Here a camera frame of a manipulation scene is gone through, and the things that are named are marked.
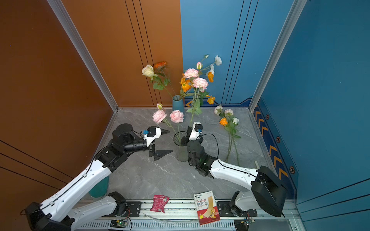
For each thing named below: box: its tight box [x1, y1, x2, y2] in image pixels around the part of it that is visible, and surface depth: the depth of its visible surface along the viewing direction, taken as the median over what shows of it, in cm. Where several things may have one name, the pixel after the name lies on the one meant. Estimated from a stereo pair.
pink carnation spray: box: [152, 102, 185, 143], surface depth 74 cm
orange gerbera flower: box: [154, 61, 176, 96], surface depth 91 cm
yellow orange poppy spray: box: [180, 77, 195, 99], surface depth 81 cm
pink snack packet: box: [149, 194, 171, 214], surface depth 76 cm
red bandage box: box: [193, 190, 221, 226], surface depth 72 cm
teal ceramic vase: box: [172, 94, 185, 115], surface depth 101 cm
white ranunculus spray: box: [199, 54, 223, 77], surface depth 91 cm
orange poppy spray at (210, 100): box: [205, 71, 216, 105], surface depth 86 cm
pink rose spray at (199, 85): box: [183, 61, 210, 125], surface depth 68 cm
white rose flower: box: [141, 64, 173, 99], surface depth 82 cm
